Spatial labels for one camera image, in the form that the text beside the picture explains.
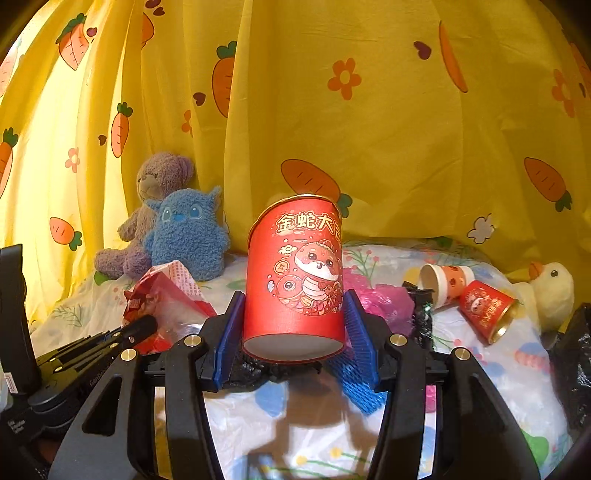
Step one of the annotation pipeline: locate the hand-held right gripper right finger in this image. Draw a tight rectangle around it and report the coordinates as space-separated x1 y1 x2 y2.
342 290 541 480

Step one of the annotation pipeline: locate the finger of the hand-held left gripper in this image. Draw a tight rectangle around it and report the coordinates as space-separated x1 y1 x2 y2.
37 315 158 370

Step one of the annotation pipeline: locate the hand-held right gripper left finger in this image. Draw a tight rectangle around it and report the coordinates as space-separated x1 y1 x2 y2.
48 291 245 480

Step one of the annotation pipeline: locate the pink plastic bag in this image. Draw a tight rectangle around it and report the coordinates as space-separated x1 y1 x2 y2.
342 270 416 333

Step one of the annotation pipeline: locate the shiny black wrapper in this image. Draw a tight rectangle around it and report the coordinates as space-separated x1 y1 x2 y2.
402 281 435 347

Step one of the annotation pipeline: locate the large red paper cup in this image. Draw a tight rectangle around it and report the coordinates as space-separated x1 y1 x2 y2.
241 194 347 361

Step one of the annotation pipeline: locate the black trash bag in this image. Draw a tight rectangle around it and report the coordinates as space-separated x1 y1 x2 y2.
549 305 591 435

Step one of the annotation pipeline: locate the red snack packet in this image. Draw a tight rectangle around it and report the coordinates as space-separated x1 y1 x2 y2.
121 261 218 356

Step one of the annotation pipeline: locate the black crumpled plastic wrapper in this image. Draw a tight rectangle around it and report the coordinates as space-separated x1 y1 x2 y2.
222 351 324 393

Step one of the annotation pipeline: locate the blue knitted cloth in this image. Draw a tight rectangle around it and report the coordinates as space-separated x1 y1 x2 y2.
325 355 393 414

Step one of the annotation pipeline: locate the blue plush toy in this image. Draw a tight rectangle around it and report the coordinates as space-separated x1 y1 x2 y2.
144 186 232 281

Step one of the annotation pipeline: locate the orange white paper cup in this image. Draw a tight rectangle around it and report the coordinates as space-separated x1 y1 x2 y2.
419 264 476 309

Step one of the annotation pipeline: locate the small red paper cup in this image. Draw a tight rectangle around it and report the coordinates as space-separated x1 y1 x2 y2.
458 279 518 346

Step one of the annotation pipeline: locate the floral bedsheet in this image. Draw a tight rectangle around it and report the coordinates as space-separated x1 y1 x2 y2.
28 240 578 480

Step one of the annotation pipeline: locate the purple teddy bear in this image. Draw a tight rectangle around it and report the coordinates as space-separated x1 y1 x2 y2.
93 152 197 280

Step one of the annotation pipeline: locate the yellow duck plush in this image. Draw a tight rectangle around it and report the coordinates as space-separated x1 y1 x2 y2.
508 261 575 333

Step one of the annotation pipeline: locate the yellow carrot print curtain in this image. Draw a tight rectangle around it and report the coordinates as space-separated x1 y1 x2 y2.
0 0 591 324

